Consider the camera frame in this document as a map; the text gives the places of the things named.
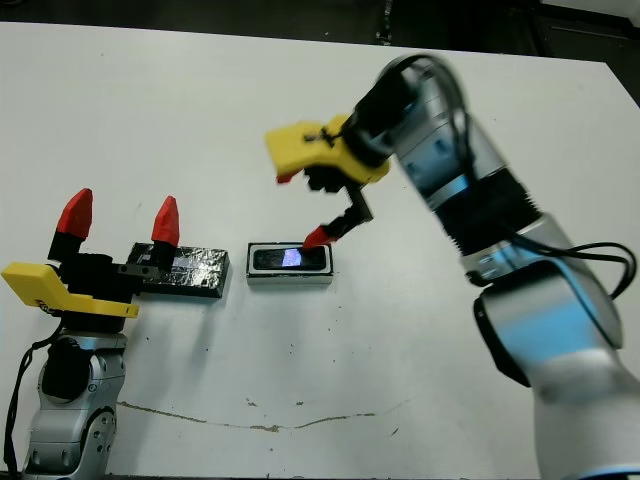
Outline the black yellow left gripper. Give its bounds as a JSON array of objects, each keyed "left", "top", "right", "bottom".
[{"left": 1, "top": 188, "right": 180, "bottom": 335}]

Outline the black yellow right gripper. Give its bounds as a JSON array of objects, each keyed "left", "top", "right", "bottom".
[{"left": 264, "top": 114, "right": 391, "bottom": 250}]

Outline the black camera box lid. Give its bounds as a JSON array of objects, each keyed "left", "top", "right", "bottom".
[{"left": 128, "top": 243, "right": 233, "bottom": 300}]

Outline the black floor stand leg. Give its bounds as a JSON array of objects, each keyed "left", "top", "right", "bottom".
[{"left": 374, "top": 0, "right": 397, "bottom": 47}]

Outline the white-lined camera box base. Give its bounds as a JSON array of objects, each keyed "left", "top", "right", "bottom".
[{"left": 246, "top": 241, "right": 335, "bottom": 287}]

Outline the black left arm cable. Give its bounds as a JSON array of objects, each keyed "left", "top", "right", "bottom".
[{"left": 2, "top": 337, "right": 69, "bottom": 480}]

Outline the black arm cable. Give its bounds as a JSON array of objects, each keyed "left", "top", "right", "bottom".
[
  {"left": 2, "top": 337, "right": 69, "bottom": 480},
  {"left": 399, "top": 53, "right": 632, "bottom": 304}
]

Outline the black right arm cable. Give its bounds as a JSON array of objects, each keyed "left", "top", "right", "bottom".
[{"left": 399, "top": 53, "right": 632, "bottom": 304}]

